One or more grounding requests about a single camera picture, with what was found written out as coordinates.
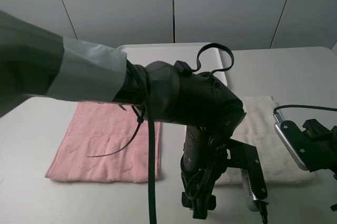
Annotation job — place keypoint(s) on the pink terry towel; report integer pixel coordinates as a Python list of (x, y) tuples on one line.
[(103, 143)]

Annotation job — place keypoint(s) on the white rectangular plastic tray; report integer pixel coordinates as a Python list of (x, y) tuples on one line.
[(144, 54)]

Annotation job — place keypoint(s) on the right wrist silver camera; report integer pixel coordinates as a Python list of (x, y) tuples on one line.
[(295, 142)]

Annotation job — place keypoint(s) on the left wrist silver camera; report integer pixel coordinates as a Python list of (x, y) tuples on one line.
[(254, 184)]

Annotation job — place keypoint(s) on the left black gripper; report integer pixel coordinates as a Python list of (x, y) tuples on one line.
[(202, 165)]

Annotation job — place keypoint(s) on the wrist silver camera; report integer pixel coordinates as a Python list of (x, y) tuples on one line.
[(254, 184), (295, 142)]

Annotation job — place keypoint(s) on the cream white terry towel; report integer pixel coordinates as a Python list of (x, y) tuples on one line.
[(257, 129)]

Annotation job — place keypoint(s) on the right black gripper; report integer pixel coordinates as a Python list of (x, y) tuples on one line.
[(321, 148)]

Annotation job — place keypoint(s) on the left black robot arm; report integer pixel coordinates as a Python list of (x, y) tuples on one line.
[(36, 62)]

